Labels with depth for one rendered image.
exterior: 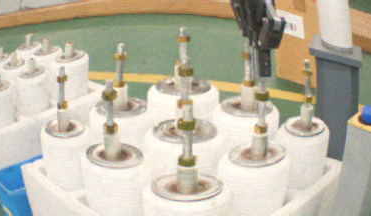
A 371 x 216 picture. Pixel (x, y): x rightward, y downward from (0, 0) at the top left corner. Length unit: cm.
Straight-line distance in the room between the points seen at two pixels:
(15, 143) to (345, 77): 67
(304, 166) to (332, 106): 34
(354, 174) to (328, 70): 45
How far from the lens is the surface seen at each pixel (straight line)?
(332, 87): 123
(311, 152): 91
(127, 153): 86
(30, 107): 122
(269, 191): 83
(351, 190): 82
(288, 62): 200
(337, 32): 121
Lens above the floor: 58
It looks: 19 degrees down
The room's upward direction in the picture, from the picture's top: straight up
